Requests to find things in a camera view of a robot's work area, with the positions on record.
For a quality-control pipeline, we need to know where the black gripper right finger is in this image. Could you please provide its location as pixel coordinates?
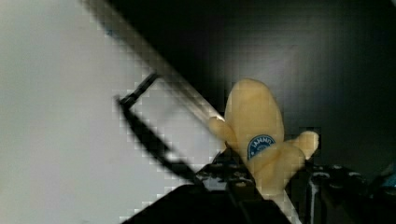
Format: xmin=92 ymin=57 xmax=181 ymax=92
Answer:
xmin=288 ymin=161 xmax=396 ymax=224

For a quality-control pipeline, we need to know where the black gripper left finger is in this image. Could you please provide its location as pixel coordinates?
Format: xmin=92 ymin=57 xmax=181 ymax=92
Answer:
xmin=196 ymin=148 xmax=262 ymax=224

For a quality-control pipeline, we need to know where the plush peeled banana toy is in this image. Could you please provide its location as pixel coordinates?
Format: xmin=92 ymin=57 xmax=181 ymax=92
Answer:
xmin=208 ymin=78 xmax=319 ymax=199

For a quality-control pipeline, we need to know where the black toaster oven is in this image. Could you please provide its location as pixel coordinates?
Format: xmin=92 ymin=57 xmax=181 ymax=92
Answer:
xmin=78 ymin=0 xmax=395 ymax=179

